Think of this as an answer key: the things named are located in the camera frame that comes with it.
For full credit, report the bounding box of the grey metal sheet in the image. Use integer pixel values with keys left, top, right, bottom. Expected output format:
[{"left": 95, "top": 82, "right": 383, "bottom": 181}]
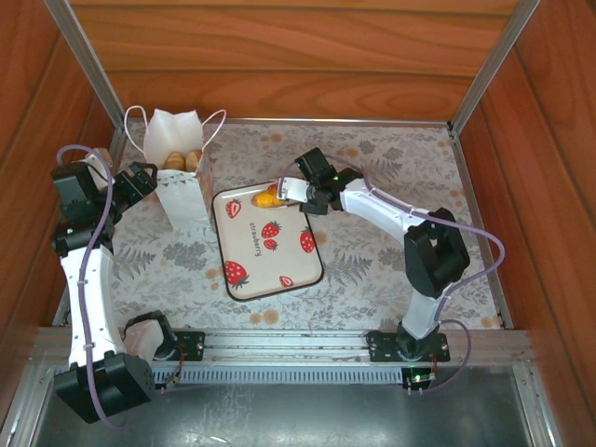
[{"left": 30, "top": 367, "right": 560, "bottom": 447}]

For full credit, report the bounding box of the small connector with wires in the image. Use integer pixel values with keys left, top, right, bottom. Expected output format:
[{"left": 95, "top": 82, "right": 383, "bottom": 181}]
[{"left": 165, "top": 346, "right": 186, "bottom": 387}]

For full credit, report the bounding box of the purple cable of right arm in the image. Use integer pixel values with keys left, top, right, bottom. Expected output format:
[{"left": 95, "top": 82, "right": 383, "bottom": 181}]
[{"left": 320, "top": 153, "right": 507, "bottom": 397}]

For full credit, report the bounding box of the white paper bag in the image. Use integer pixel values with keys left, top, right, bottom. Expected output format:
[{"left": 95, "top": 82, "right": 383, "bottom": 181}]
[{"left": 124, "top": 105, "right": 228, "bottom": 230}]

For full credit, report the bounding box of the aluminium table edge rail long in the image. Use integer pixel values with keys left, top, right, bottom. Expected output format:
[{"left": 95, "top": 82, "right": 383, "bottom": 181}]
[{"left": 223, "top": 116, "right": 454, "bottom": 128}]

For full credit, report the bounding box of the aluminium frame post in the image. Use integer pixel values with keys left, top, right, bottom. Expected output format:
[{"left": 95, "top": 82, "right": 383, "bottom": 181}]
[
  {"left": 44, "top": 0, "right": 128, "bottom": 131},
  {"left": 449, "top": 0, "right": 542, "bottom": 136}
]

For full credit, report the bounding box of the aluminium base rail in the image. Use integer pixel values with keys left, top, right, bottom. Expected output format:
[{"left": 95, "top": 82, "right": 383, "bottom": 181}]
[{"left": 27, "top": 328, "right": 535, "bottom": 369}]

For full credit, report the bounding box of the grey slotted cable duct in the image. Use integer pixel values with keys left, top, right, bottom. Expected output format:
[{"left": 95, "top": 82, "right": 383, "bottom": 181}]
[{"left": 46, "top": 364, "right": 406, "bottom": 386}]

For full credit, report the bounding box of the circuit board with green light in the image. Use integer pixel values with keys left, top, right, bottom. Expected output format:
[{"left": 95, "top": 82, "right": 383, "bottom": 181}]
[{"left": 400, "top": 366, "right": 439, "bottom": 397}]

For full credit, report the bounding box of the strawberry print tray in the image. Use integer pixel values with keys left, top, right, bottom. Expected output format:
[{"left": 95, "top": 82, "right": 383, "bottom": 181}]
[{"left": 211, "top": 181, "right": 326, "bottom": 303}]

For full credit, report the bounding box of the floral tablecloth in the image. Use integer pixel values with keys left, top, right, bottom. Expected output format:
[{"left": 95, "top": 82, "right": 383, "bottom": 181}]
[{"left": 58, "top": 121, "right": 508, "bottom": 332}]

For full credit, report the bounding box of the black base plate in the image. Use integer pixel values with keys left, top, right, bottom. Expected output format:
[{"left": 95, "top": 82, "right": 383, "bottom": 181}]
[
  {"left": 156, "top": 329, "right": 207, "bottom": 363},
  {"left": 364, "top": 329, "right": 452, "bottom": 364}
]

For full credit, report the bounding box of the yellow orange fake bread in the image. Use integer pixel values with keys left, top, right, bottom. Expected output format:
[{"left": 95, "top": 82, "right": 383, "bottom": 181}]
[{"left": 251, "top": 183, "right": 286, "bottom": 210}]

